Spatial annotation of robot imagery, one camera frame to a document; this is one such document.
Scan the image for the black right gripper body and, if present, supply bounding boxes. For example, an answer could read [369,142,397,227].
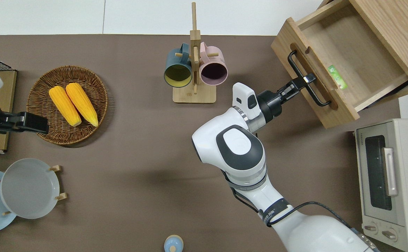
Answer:
[259,83,296,119]

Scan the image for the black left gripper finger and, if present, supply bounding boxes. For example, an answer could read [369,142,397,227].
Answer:
[24,112,49,135]

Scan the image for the black metal drawer handle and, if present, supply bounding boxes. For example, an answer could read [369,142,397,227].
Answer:
[287,50,331,107]

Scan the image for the light wooden drawer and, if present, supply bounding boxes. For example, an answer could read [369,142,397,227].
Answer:
[271,0,408,129]

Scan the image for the small green box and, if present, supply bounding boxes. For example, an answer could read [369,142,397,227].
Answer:
[327,65,348,90]

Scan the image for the yellow corn cob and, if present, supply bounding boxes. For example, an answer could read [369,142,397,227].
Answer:
[49,86,82,127]
[66,83,99,127]

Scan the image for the brown wicker basket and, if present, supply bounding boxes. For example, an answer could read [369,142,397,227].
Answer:
[26,65,108,145]

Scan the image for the wooden plate rack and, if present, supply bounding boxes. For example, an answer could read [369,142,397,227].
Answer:
[0,164,68,216]

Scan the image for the grey plate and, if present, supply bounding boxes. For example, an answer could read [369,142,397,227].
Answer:
[0,158,60,219]

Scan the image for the pink mug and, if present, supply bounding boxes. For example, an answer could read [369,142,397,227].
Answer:
[199,42,228,86]

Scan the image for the wooden mug rack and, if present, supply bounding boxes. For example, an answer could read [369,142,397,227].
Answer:
[173,2,217,104]

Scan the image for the brown table mat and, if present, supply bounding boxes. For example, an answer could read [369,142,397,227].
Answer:
[0,34,402,252]

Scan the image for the dark blue mug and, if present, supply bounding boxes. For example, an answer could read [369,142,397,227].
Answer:
[164,43,193,88]

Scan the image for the light wooden cabinet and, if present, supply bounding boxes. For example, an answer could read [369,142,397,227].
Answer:
[317,0,408,100]

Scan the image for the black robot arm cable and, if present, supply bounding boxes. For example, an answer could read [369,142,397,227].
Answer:
[231,180,381,252]

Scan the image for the white oven door handle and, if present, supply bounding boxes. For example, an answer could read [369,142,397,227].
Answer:
[382,147,399,197]

